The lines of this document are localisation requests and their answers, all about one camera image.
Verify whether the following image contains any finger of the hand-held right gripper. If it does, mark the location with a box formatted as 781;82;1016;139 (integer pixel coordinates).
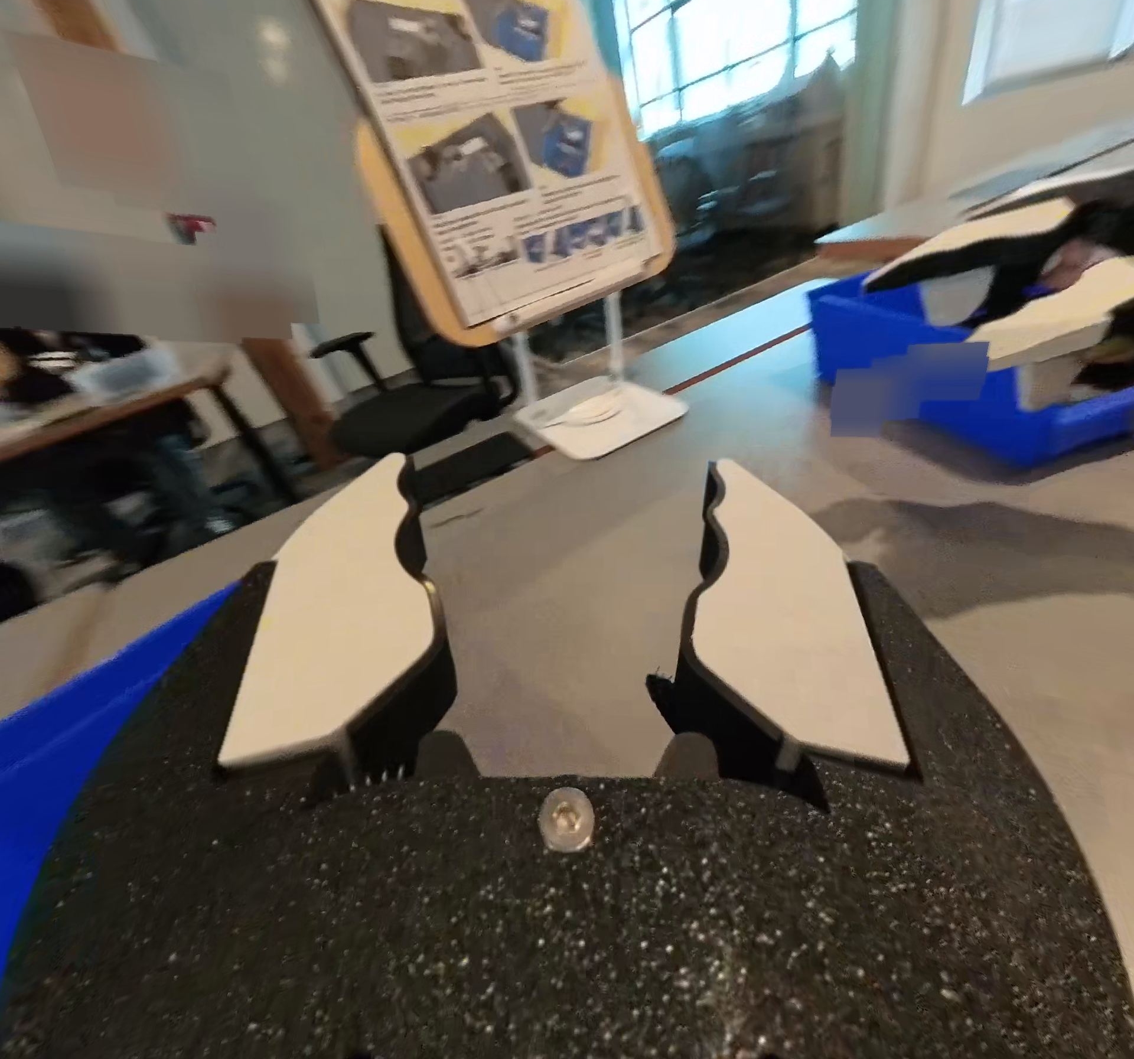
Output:
861;196;1091;327
967;255;1134;412

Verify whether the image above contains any white sign stand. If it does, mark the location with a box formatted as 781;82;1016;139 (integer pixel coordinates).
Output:
509;292;690;463

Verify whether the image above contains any wooden sign board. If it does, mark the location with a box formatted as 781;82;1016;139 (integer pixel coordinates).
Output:
270;0;679;350

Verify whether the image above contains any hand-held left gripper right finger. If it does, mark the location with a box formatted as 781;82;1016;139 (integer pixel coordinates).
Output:
647;458;914;775

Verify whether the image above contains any printed instruction sheet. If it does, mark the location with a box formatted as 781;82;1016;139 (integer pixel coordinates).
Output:
273;0;670;329

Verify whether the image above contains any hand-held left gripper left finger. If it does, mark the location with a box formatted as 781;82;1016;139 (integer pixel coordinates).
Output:
215;453;460;790

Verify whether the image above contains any wooden office desk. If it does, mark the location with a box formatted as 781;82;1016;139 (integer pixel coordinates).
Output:
0;368;302;502

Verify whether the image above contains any black office chair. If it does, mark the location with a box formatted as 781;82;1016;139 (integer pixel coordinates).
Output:
310;226;535;463

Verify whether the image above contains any blue plastic bin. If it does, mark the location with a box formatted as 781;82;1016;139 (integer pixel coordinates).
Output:
808;269;1134;471
0;579;242;976

